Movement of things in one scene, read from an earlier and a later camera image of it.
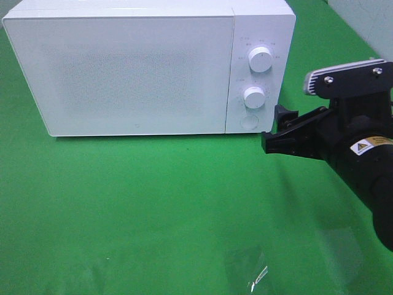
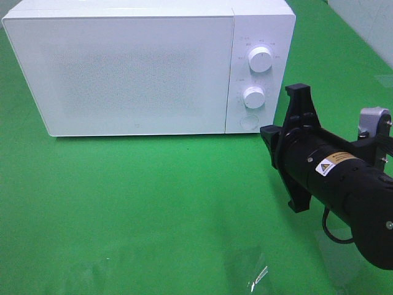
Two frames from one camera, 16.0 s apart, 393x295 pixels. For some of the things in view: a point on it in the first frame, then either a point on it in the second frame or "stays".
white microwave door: (126, 75) stays
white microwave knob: (254, 97) stays
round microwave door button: (249, 121) stays
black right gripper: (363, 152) to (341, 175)
